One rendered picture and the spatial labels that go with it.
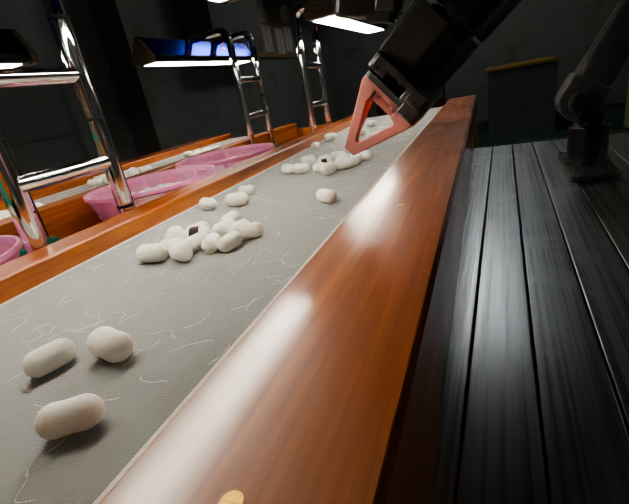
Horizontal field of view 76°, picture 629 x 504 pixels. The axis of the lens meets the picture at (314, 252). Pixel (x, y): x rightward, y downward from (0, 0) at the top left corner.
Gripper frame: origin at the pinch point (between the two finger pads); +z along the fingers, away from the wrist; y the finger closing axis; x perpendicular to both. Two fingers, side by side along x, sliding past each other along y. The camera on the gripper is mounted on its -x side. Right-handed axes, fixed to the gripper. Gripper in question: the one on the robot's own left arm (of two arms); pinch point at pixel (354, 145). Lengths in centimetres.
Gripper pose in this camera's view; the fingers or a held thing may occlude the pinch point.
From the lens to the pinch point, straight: 45.5
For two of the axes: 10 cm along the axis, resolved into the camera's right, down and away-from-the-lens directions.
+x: 7.2, 6.9, 0.1
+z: -5.8, 6.0, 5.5
